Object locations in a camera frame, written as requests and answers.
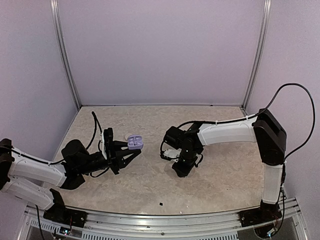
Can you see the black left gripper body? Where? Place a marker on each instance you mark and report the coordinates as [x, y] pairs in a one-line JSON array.
[[113, 164]]

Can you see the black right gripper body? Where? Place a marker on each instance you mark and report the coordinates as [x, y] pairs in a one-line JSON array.
[[187, 165]]

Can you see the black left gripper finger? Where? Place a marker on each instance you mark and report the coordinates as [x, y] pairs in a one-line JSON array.
[[120, 145], [126, 156]]

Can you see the purple round charging case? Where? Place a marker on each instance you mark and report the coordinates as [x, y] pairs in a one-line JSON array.
[[135, 142]]

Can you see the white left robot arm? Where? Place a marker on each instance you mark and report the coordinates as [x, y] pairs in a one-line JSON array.
[[18, 170]]

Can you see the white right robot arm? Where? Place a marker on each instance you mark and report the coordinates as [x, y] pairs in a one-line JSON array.
[[261, 128]]

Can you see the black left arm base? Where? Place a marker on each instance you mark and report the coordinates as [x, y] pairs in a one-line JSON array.
[[59, 213]]

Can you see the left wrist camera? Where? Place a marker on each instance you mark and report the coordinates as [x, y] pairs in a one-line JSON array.
[[107, 140]]

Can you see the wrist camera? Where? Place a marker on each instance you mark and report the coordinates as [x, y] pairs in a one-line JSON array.
[[170, 154], [107, 140]]

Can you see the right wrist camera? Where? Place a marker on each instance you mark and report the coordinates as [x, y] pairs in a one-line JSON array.
[[170, 154]]

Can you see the silver front aluminium rail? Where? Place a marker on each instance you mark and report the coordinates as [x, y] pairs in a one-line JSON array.
[[101, 225]]

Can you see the left silver frame post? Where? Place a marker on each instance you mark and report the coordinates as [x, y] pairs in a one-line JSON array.
[[54, 5]]

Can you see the silver frame post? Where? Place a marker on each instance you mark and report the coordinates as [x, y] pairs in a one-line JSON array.
[[258, 53], [54, 5]]

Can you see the right silver frame post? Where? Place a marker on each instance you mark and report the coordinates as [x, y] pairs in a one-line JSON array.
[[258, 53]]

